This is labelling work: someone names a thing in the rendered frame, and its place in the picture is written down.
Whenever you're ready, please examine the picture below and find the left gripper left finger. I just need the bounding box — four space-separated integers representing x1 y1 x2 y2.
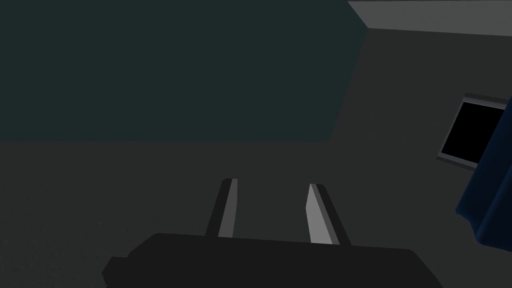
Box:
204 178 239 239

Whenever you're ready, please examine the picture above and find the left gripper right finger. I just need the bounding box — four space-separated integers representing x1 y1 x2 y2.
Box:
305 183 353 246

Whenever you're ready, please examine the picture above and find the dark blue curtain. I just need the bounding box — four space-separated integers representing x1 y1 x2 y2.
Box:
455 94 512 253

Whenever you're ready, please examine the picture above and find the dark window with grey frame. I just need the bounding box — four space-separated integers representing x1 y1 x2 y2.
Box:
435 93 510 172

